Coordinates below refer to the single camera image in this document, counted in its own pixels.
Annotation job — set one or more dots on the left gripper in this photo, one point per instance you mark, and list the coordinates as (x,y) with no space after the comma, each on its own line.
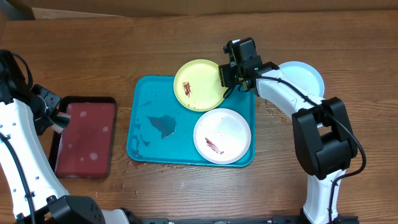
(54,100)

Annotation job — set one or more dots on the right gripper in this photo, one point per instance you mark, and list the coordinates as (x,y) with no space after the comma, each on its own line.
(228,75)

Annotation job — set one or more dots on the green scrubbing sponge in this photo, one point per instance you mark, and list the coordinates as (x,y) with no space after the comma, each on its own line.
(60,122)

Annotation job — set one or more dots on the yellow-green plate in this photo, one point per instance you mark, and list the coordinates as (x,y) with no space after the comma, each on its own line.
(197,85)

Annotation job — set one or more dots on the light blue plate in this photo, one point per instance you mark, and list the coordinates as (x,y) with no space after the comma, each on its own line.
(304,76)

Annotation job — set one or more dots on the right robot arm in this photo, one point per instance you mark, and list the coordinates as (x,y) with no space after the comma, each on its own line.
(323,137)

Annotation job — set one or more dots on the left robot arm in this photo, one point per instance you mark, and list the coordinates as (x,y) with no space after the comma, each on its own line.
(27,110)

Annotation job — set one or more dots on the black tray with red water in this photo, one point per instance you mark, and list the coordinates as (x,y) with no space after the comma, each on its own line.
(83,150)

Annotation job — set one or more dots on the blue plastic tray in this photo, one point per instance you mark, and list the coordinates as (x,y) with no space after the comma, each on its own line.
(160,128)

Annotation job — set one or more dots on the white plate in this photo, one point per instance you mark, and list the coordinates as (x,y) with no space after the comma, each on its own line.
(222,136)

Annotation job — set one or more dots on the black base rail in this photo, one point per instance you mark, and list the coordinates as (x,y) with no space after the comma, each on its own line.
(274,220)

